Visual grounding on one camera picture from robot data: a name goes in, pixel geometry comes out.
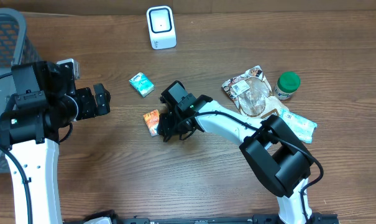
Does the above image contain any orange tissue pack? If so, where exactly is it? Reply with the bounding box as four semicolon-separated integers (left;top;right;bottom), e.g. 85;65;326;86
143;110;160;137

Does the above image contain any teal tissue pack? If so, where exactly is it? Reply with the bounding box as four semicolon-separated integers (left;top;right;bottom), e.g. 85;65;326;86
129;72;155;98

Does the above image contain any clear plastic snack bag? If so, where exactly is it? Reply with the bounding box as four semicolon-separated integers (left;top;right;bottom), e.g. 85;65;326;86
221;65;289;119

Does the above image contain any green lid jar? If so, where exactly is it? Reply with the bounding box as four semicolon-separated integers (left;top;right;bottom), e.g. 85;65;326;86
274;71;301;100

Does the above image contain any teal wet wipes pack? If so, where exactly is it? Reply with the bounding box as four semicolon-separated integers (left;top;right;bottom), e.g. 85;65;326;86
280;109;318;144

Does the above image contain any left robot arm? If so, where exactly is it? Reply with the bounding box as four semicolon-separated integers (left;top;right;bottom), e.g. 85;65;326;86
0;59;111;223

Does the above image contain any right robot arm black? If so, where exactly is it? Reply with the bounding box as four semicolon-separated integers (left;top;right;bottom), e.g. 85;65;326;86
157;81;315;223

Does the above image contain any white barcode scanner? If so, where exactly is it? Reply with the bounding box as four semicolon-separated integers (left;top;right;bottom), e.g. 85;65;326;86
146;6;177;50

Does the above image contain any grey plastic mesh basket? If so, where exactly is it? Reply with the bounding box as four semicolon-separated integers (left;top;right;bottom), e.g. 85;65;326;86
0;7;42;174

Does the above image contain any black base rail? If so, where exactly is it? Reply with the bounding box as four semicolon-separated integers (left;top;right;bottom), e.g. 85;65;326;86
63;210;341;224

